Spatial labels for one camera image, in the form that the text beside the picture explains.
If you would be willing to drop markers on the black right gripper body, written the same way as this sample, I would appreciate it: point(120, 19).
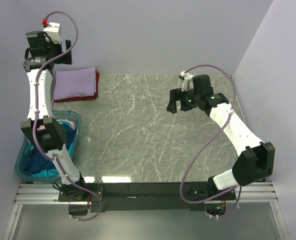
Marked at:
point(189, 101)

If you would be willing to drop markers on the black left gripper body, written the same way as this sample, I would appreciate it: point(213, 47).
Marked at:
point(54, 49)

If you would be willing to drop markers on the lavender t shirt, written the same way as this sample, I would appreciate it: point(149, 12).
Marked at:
point(74, 83)

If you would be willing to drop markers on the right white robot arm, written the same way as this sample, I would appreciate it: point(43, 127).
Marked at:
point(255, 160)

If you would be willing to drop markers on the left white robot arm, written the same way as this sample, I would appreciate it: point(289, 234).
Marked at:
point(48, 154)

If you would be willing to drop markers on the folded red t shirt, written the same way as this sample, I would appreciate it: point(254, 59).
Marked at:
point(83, 98)

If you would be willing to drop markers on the teal plastic laundry basket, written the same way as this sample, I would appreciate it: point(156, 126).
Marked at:
point(33, 167)

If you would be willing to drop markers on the pink garment in basket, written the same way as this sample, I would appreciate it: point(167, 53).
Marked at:
point(71, 124)

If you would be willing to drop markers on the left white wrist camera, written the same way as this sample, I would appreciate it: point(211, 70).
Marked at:
point(53, 30)

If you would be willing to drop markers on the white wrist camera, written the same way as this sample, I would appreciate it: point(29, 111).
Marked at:
point(187, 79)
point(53, 30)

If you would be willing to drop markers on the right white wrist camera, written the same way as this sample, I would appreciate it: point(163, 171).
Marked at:
point(187, 79)

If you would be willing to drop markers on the aluminium frame rail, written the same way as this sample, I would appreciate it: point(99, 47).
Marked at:
point(28, 194)

